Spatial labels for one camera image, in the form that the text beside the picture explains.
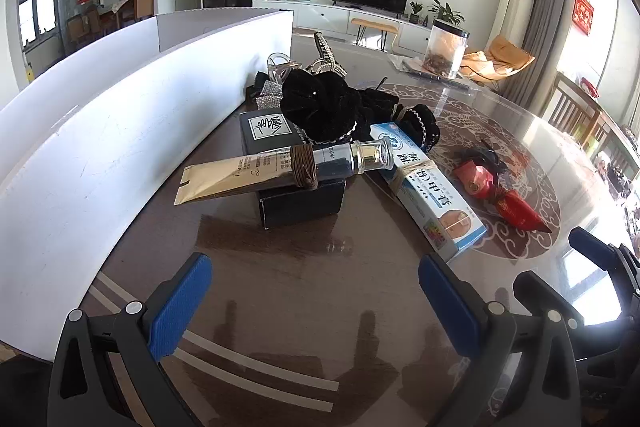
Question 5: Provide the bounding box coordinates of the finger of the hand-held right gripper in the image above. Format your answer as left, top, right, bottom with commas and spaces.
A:
512, 271, 621, 362
568, 227, 640, 303

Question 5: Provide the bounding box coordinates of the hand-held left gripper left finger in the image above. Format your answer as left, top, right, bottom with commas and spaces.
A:
47, 252, 213, 427

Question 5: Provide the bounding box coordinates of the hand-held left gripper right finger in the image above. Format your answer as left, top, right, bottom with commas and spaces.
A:
418, 252, 583, 427

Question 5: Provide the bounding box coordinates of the red candy packet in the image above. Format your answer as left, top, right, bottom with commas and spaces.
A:
492, 187, 559, 236

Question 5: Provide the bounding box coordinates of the blue white medicine box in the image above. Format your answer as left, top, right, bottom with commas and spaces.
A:
369, 122, 488, 265

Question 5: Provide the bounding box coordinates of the pink candy packet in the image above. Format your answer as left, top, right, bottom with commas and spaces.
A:
452, 159, 497, 201

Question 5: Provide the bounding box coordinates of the gold cosmetic tube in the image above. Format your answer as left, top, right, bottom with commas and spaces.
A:
174, 138, 396, 206

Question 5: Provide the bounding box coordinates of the black bow hair clip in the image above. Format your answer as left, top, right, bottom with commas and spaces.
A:
462, 139, 521, 178

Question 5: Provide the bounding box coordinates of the black box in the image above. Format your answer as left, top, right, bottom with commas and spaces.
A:
239, 107, 347, 232

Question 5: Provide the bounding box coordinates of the rhinestone bow hair clip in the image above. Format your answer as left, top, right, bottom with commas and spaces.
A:
244, 71, 287, 110

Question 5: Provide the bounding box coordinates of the black chain-trimmed scrunchie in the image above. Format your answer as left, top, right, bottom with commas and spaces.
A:
279, 67, 366, 144

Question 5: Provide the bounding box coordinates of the pearl hair claw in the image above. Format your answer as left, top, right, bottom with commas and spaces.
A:
304, 32, 349, 80

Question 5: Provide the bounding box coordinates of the brown patterned glass desktop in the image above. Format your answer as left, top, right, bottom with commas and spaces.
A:
77, 29, 640, 427

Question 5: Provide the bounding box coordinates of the tan rubber band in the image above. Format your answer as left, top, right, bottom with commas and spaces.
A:
392, 159, 437, 195

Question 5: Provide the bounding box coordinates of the white board barrier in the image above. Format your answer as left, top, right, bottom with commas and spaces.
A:
0, 7, 295, 363

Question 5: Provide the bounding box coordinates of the orange lounge chair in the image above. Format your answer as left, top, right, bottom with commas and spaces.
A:
462, 34, 536, 82

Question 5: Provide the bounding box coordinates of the grey curtain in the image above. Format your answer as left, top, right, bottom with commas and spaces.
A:
507, 0, 571, 108

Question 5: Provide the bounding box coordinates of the glass fish tank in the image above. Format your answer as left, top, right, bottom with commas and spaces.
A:
424, 19, 472, 80

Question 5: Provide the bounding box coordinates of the clear plastic wrapper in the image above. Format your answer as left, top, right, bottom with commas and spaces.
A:
390, 54, 422, 74

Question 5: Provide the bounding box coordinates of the clear acrylic hair clip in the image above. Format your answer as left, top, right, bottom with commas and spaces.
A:
267, 52, 304, 80

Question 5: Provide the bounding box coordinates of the broad-leaf potted plant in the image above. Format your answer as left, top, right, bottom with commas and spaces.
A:
427, 0, 466, 28

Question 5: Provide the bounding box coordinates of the wooden stool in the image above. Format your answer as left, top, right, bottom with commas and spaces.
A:
350, 18, 401, 52

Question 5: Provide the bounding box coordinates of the white television cabinet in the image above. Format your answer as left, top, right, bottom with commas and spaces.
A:
252, 0, 436, 58

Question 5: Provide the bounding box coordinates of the glass balcony door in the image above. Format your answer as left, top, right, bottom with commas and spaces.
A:
17, 0, 101, 50

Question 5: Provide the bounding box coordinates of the red wall decoration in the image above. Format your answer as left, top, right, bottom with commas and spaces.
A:
574, 0, 595, 35

